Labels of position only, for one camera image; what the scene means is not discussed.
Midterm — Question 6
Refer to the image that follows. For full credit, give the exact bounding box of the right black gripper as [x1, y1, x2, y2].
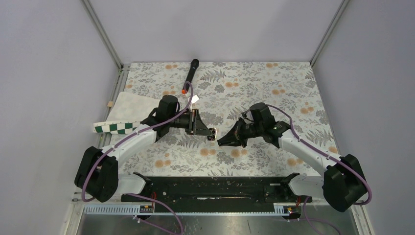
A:
[218, 117, 264, 148]

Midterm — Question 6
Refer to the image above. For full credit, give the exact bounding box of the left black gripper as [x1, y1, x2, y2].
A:
[168, 109, 212, 136]

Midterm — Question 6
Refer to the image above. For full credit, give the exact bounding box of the black earbud charging case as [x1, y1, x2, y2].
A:
[207, 128, 217, 141]

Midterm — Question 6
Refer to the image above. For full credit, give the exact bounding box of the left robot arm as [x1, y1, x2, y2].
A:
[74, 95, 217, 202]

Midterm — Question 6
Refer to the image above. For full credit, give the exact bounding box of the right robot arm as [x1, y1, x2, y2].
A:
[217, 102, 372, 212]

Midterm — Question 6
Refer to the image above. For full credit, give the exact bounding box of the floral tablecloth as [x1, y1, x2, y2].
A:
[120, 62, 337, 176]

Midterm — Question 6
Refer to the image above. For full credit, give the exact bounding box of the black microphone orange tip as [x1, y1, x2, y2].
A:
[182, 59, 199, 94]

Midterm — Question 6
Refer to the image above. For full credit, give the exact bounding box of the green white checkered mat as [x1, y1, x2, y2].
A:
[92, 92, 159, 135]

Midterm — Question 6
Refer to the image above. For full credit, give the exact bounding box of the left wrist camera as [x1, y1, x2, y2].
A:
[191, 94, 200, 104]

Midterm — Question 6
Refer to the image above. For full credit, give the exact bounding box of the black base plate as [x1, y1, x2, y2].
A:
[141, 173, 306, 213]

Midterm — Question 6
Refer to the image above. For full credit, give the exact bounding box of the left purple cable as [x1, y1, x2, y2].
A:
[80, 82, 194, 203]

